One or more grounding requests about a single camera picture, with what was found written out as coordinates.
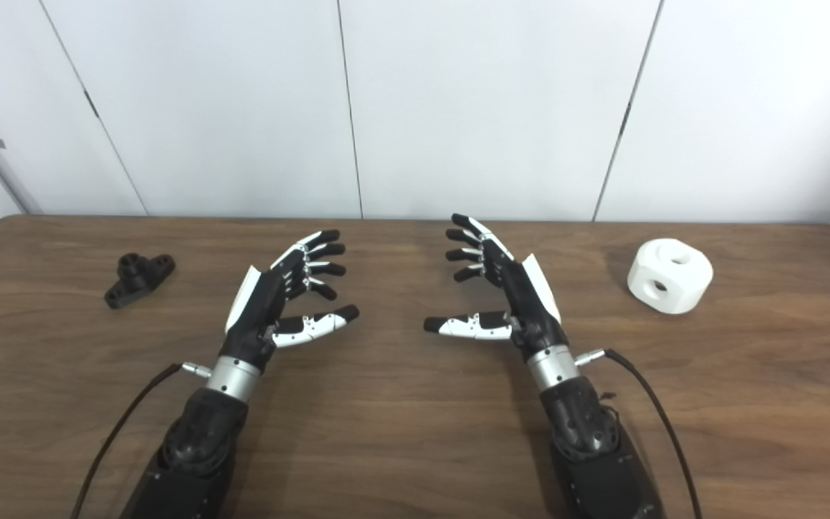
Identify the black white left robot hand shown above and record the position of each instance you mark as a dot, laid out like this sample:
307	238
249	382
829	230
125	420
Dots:
256	303

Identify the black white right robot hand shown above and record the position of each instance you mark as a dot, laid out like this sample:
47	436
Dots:
530	303

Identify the black flanged holder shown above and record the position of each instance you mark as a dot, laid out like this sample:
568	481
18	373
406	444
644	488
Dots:
134	277

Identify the round white holed piece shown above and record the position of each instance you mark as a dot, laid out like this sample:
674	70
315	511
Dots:
681	277

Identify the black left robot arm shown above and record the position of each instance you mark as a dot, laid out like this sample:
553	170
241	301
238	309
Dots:
195	447

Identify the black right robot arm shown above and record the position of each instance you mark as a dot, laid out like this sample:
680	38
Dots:
595	454

